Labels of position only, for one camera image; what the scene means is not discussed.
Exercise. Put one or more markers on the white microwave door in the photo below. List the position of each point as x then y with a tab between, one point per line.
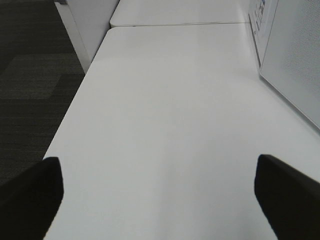
291	62

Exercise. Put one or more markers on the white microwave oven body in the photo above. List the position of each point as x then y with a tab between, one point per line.
261	15

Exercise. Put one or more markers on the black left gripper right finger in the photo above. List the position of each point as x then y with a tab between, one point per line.
289	199

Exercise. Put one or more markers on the white partition panel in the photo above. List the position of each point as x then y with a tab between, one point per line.
86	23

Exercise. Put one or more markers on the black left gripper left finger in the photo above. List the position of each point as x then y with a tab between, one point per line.
30	201

